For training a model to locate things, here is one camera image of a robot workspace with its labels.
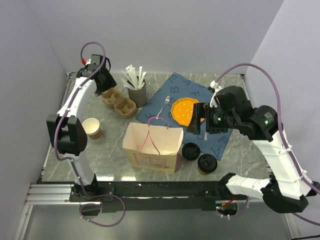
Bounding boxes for grey utensil holder cup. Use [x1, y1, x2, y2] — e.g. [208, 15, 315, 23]
[127, 80, 148, 108]

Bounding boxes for black coffee cup lid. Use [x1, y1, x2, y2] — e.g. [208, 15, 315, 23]
[197, 154, 218, 172]

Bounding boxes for orange dotted plate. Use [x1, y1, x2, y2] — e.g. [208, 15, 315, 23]
[170, 97, 199, 127]

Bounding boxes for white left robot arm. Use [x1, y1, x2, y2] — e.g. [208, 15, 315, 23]
[46, 54, 117, 201]

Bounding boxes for blue letter-print cloth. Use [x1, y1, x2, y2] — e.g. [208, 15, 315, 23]
[136, 72, 232, 160]

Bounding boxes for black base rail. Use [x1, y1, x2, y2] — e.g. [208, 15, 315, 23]
[25, 180, 232, 213]

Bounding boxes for brown pulp cup carrier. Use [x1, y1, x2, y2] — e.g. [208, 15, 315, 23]
[101, 87, 137, 119]

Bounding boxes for pink kraft paper bag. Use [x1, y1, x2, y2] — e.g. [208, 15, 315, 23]
[122, 117, 184, 174]

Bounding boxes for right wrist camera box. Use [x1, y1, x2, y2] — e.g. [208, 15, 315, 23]
[208, 80, 223, 108]

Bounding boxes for silver fork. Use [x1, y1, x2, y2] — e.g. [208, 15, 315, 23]
[156, 96, 171, 119]

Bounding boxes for brown paper cups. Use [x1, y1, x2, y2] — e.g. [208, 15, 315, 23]
[82, 118, 102, 140]

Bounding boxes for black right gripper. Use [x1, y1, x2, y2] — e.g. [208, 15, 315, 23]
[186, 101, 238, 134]

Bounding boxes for brown paper coffee cup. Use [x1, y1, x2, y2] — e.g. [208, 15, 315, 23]
[197, 165, 214, 176]

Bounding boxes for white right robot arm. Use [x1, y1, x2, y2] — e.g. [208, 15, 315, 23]
[187, 85, 320, 214]

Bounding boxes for black lid stack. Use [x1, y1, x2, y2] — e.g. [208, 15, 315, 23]
[181, 142, 201, 161]

